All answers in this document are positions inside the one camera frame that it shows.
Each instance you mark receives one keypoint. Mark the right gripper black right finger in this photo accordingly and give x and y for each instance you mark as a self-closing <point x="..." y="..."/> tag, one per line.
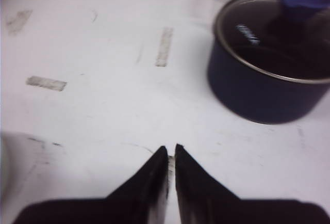
<point x="202" y="199"/>

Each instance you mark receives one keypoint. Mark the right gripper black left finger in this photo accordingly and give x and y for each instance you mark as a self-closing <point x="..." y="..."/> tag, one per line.
<point x="141" y="199"/>

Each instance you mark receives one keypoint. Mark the glass lid with blue knob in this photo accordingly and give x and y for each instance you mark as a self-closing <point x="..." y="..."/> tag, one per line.
<point x="285" y="39"/>

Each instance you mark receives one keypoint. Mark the dark blue saucepan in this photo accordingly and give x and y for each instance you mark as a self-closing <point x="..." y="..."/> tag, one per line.
<point x="256" y="96"/>

